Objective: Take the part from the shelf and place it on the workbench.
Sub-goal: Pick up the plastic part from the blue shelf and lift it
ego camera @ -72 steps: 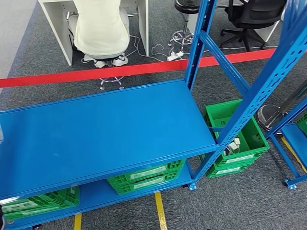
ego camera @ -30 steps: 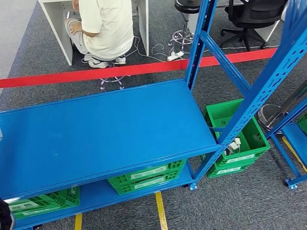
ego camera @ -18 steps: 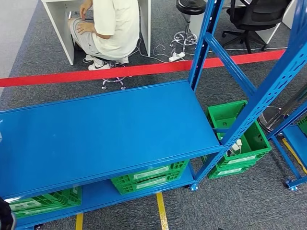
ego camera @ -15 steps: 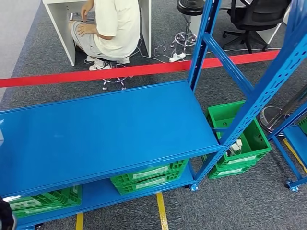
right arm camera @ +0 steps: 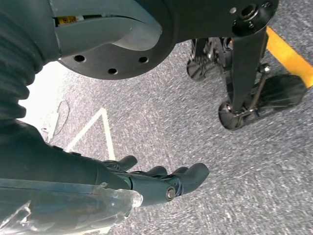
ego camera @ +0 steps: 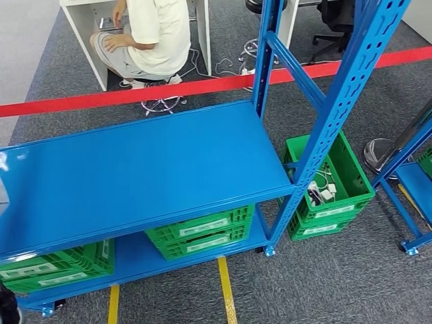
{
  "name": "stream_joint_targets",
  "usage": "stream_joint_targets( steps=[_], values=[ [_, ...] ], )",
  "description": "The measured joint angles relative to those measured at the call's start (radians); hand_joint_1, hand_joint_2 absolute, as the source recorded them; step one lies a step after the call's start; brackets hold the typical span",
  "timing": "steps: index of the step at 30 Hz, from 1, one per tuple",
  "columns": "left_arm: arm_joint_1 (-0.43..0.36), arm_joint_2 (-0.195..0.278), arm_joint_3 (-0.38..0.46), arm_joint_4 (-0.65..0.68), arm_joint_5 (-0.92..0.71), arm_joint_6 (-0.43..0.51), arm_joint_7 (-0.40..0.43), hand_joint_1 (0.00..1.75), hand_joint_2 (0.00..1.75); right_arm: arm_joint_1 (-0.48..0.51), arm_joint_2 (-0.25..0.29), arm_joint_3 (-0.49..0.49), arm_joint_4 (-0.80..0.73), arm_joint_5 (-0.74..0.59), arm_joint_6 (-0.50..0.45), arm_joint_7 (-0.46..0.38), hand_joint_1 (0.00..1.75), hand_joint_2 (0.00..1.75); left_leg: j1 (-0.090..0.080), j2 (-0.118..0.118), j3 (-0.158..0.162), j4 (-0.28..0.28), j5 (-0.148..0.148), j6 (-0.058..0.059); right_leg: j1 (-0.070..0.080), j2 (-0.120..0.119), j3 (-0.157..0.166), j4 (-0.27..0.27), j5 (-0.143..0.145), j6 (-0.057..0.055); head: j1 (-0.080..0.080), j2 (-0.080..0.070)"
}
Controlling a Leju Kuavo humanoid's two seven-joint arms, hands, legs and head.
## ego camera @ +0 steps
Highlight blue metal shelf rack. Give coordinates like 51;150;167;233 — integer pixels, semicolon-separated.
0;0;413;319
371;97;432;257

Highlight green plastic crate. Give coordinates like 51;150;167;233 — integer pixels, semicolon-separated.
156;225;255;262
418;146;432;181
2;267;116;295
285;210;353;243
0;239;116;284
145;205;255;244
282;130;376;225

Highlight chrome stool base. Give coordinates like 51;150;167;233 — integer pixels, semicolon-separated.
140;94;187;118

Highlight yellow floor tape square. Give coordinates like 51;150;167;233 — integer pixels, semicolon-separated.
107;256;238;324

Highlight person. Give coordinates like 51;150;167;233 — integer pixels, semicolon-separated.
89;0;192;90

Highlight red barrier belt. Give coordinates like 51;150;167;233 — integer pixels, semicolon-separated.
0;46;432;119

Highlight black seat chrome stool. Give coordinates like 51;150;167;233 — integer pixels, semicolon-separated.
237;0;289;64

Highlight chrome stanchion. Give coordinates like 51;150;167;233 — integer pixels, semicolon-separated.
363;98;432;176

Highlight black office chair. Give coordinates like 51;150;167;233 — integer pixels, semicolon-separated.
310;0;356;64

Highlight white chargers with cables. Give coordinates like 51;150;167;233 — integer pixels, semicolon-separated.
306;161;338;207

